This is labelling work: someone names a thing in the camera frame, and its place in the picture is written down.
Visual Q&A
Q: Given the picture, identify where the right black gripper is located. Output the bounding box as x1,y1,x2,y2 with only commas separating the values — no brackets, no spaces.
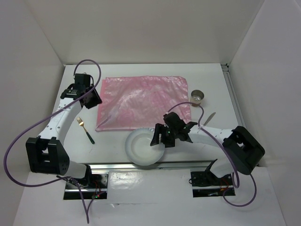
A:
150,122,178,148

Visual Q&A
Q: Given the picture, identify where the white ceramic bowl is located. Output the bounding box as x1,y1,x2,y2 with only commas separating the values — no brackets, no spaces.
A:
125,128,165,166

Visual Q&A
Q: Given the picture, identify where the gold fork green handle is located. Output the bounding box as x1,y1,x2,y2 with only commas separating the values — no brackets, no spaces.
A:
76,117,95,144

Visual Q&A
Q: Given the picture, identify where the pink satin cloth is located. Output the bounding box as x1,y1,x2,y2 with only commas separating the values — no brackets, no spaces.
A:
95,76,191,132

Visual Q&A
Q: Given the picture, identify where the brown paper cup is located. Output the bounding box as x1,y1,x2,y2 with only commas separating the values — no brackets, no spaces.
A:
190,89,205,107

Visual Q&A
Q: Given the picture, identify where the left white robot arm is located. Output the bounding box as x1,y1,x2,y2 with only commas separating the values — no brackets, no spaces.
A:
25,73,102,188

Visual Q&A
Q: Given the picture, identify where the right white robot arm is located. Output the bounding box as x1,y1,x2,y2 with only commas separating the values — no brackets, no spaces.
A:
150,112,265,185

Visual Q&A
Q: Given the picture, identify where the silver table knife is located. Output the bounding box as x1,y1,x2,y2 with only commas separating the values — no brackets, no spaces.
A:
203,112,216,126

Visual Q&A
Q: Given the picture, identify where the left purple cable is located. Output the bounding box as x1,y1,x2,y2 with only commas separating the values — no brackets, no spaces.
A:
4,59,102,224

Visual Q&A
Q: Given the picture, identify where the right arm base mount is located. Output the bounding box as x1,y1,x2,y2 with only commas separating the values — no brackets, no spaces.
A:
188,167,236,198

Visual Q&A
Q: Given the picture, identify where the aluminium front rail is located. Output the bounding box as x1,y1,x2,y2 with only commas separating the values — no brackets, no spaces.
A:
88,160,213,174

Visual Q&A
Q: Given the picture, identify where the aluminium rail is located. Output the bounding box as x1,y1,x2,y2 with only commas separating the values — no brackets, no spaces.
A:
88,160,213,174
221,64,246,127

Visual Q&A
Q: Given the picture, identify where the aluminium right side rail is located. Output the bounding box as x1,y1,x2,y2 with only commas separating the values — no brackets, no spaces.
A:
221,64,246,127

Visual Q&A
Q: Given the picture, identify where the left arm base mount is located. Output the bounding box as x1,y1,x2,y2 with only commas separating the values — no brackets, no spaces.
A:
58,169,110,201

